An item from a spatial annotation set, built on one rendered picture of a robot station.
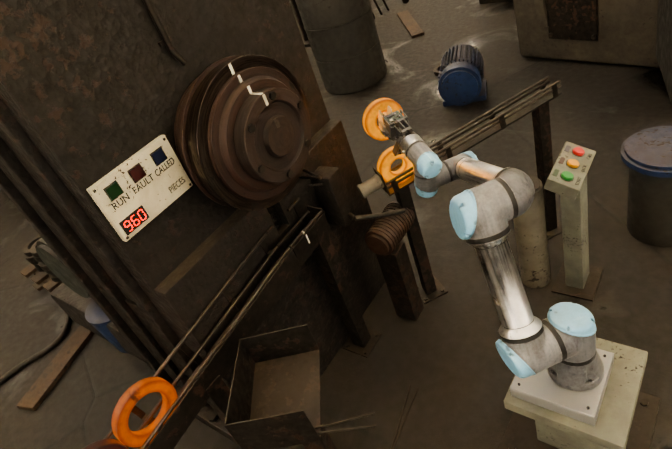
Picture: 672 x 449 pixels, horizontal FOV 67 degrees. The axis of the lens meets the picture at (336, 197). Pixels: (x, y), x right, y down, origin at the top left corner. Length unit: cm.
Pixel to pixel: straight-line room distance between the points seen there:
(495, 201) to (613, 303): 109
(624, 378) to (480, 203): 71
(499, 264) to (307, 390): 62
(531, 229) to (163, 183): 137
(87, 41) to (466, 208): 103
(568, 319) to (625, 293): 85
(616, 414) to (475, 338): 70
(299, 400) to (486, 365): 90
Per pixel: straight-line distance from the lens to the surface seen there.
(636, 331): 224
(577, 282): 233
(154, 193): 152
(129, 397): 153
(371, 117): 183
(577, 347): 155
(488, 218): 132
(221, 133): 144
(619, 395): 172
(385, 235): 195
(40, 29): 140
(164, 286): 160
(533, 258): 223
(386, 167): 193
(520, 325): 146
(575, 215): 207
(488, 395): 207
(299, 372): 152
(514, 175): 139
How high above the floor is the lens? 176
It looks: 34 degrees down
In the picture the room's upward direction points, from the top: 21 degrees counter-clockwise
